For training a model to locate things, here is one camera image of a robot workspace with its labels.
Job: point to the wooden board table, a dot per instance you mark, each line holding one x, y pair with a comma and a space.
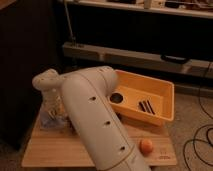
60, 148

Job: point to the dark round cup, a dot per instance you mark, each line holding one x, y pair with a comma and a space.
116, 98

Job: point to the yellow plastic tray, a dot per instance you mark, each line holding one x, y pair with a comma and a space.
144, 98

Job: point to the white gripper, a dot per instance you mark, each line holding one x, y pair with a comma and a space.
53, 104

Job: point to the orange peach fruit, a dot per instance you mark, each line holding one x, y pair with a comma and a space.
146, 146

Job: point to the dark striped item in tray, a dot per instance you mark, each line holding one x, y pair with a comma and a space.
146, 107

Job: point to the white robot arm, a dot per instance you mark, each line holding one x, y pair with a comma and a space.
84, 97

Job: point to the upper wooden shelf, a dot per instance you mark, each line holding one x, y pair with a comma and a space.
153, 6

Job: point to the grey cloth towel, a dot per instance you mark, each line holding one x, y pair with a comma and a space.
48, 122

